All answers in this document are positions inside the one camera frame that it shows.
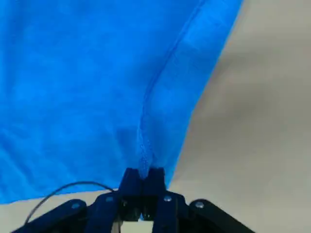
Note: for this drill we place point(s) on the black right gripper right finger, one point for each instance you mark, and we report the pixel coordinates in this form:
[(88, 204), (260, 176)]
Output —
[(170, 211)]

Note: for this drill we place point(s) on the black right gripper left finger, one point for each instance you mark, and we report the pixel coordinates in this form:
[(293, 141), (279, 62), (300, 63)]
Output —
[(102, 211)]

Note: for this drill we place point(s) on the blue microfibre towel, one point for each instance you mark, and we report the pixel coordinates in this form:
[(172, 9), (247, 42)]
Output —
[(73, 85)]

